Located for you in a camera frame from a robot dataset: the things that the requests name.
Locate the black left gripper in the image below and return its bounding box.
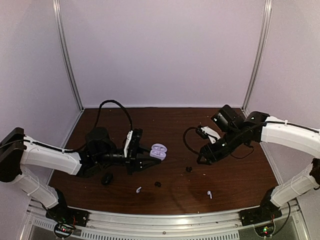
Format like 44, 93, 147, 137
95, 143, 162, 176

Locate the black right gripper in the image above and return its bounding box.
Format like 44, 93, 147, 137
197, 127, 243, 165

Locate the lilac earbud charging case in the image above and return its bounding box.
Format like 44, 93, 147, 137
149, 143, 168, 161

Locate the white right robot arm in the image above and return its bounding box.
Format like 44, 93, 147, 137
197, 104, 320, 221

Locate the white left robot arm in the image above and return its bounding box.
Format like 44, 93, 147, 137
0, 127, 168, 222

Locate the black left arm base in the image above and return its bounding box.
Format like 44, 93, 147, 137
43, 188, 89, 227

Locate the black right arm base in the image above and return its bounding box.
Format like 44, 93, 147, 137
239, 191, 282, 226

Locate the black oval charging case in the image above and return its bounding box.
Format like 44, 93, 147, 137
100, 172, 114, 186

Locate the black earbud right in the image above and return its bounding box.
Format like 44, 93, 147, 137
185, 166, 193, 173

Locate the right circuit board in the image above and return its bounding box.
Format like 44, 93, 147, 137
254, 223, 275, 238

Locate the circuit board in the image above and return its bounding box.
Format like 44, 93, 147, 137
254, 223, 275, 238
53, 223, 76, 238

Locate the left circuit board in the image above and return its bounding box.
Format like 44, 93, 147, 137
53, 223, 76, 238

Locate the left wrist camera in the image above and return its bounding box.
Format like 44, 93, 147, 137
123, 128, 143, 158

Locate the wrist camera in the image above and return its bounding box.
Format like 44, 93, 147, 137
195, 125, 221, 144
123, 128, 143, 158

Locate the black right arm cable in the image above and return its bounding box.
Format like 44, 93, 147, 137
182, 126, 255, 160

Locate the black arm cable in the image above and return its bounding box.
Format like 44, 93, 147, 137
59, 99, 133, 153
182, 126, 255, 160

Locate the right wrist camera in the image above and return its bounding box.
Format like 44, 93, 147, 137
195, 125, 221, 144

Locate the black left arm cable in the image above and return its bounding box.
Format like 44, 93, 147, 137
59, 99, 133, 153

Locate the right aluminium frame post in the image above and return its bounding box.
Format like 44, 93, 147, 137
241, 0, 273, 115

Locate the aluminium frame post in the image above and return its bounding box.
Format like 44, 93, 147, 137
241, 0, 273, 115
52, 0, 84, 112

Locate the left aluminium frame post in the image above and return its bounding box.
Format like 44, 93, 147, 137
52, 0, 84, 112

